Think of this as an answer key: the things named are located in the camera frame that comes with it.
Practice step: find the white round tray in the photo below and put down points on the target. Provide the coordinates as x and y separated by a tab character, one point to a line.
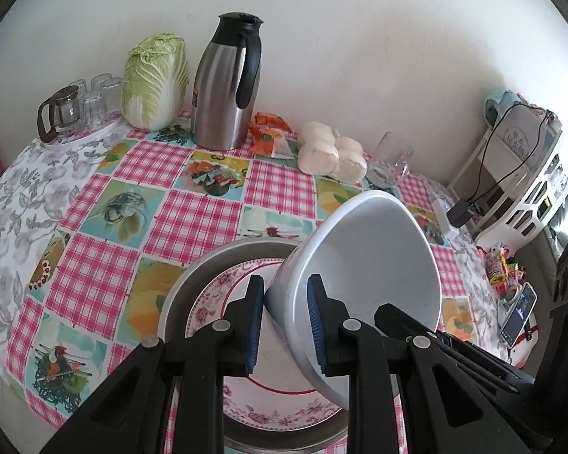
104	127

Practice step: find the clear drinking glass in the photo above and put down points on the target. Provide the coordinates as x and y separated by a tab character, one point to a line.
75	87
92	109
99	84
112	94

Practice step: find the white bowl with pink flower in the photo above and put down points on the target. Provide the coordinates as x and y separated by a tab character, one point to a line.
374	255

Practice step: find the bag of steamed buns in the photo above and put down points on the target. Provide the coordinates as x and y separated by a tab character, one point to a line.
331	156

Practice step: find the black charger adapter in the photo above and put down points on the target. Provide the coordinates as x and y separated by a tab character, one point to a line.
461	213

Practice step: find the floral rimmed white plate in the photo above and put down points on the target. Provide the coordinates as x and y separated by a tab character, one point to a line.
203	307

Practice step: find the red rimmed floral bowl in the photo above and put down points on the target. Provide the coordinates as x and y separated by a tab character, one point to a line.
279	369

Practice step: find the orange snack packet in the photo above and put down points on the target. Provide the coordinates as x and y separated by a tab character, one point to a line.
270	137

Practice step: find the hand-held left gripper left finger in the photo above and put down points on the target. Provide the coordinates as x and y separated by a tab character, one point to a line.
253	326

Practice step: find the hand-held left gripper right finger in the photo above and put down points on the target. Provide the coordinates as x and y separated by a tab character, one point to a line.
316	326

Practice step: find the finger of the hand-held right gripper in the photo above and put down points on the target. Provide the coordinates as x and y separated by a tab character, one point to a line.
492	364

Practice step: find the smartphone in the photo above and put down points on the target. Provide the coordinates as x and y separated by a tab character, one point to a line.
518	314

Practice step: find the napa cabbage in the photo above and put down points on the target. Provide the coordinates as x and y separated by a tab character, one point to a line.
154	80

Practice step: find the stainless steel plate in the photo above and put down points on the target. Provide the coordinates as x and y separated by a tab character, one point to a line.
177	302

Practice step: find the pink checked fruit tablecloth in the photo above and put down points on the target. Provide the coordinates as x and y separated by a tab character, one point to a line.
113	265

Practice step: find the teal cloth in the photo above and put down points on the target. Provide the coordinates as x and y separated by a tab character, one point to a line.
499	101

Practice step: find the clear glass mug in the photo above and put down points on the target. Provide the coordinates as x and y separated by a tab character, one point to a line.
390	161

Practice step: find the stainless steel thermos jug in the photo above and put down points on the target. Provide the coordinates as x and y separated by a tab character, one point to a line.
217	99

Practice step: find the white plastic shelf rack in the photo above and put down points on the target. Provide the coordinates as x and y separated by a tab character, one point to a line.
525	198

